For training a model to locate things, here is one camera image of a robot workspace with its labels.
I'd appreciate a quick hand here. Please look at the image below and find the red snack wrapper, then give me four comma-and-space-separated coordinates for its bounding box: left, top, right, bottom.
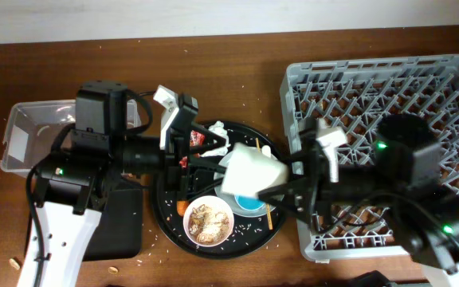
179, 131, 205, 169

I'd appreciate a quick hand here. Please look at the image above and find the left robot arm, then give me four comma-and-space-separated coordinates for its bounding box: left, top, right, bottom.
18, 81, 227, 286

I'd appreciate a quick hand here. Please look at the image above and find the blue plastic cup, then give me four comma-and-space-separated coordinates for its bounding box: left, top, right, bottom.
235, 195, 265, 211

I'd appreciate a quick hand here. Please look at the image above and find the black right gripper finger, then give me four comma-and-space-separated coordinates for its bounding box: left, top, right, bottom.
257, 178, 309, 210
281, 153, 307, 175

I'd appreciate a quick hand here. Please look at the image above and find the clear plastic bin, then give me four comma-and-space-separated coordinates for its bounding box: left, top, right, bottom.
0, 98, 140, 177

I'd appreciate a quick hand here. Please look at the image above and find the white plastic cup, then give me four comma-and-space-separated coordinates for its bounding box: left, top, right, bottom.
221, 143, 289, 199

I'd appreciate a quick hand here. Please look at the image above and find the white plastic fork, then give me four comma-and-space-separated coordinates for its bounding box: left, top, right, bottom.
261, 145, 272, 158

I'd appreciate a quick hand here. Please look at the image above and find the grey plastic dishwasher rack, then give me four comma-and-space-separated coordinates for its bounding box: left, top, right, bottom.
280, 54, 459, 261

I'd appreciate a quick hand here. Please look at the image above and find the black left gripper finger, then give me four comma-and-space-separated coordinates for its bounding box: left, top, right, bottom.
187, 178, 223, 202
191, 123, 229, 174

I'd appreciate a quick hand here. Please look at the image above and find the black rectangular tray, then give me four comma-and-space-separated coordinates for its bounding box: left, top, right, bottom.
83, 183, 143, 261

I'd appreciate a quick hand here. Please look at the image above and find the crumpled white tissue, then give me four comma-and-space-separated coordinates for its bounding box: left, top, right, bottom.
200, 120, 233, 158

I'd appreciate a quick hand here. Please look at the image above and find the white bowl with food scraps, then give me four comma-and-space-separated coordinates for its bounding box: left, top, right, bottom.
183, 195, 234, 247

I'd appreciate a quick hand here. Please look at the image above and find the wooden chopstick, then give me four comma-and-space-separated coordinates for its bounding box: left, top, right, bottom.
255, 139, 273, 230

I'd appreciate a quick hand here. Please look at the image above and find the peanut shell on table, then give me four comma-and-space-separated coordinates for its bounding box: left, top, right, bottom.
9, 258, 21, 270
108, 266, 119, 274

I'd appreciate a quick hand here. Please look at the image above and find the grey round plate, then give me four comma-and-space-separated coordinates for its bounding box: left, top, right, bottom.
214, 143, 288, 218

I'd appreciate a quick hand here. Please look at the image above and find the orange carrot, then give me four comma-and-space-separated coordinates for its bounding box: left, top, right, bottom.
176, 200, 190, 217

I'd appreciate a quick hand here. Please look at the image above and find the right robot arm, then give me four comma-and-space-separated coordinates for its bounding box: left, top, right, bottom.
257, 114, 459, 286

